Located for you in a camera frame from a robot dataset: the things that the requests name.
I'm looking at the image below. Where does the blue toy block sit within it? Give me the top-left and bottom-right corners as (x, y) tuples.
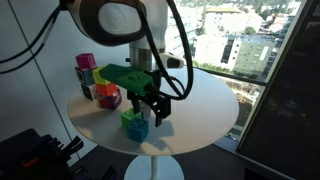
(126, 118), (150, 144)

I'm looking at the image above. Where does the white apartment building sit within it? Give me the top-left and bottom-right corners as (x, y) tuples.
(194, 6), (265, 69)

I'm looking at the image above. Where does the black panel screen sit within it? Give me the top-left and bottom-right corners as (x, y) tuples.
(235, 0), (320, 180)

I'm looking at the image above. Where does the dark teal toy block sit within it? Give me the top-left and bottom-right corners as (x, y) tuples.
(74, 66), (98, 86)

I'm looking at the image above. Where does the dark window frame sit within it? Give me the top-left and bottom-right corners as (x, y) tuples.
(186, 59), (268, 87)

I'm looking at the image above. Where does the orange tool handle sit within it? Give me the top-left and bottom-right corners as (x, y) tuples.
(20, 156), (42, 170)

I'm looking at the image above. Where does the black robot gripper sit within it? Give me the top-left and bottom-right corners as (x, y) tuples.
(126, 69), (173, 128)

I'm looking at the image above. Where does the white and black toy block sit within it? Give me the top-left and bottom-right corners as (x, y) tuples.
(80, 83), (98, 102)

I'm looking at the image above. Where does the grey green apartment building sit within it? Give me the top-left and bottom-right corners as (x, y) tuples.
(232, 35), (278, 77)

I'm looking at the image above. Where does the lime yellow toy block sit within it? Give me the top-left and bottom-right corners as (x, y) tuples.
(92, 66), (112, 86)

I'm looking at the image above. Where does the white table pedestal base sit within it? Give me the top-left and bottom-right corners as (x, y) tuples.
(123, 154), (185, 180)

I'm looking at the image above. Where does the orange toy block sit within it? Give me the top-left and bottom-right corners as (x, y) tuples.
(95, 82), (119, 98)

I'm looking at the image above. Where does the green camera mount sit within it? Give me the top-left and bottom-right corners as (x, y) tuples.
(98, 63), (155, 98)

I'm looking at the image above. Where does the green toy block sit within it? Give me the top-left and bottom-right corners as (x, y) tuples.
(120, 107), (143, 128)

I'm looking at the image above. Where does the magenta toy block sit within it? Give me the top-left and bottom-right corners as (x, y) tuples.
(75, 53), (98, 70)

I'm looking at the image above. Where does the black equipment pile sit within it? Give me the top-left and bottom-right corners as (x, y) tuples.
(0, 128), (118, 180)

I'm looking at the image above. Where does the purple toy block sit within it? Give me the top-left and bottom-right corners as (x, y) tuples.
(97, 89), (123, 111)

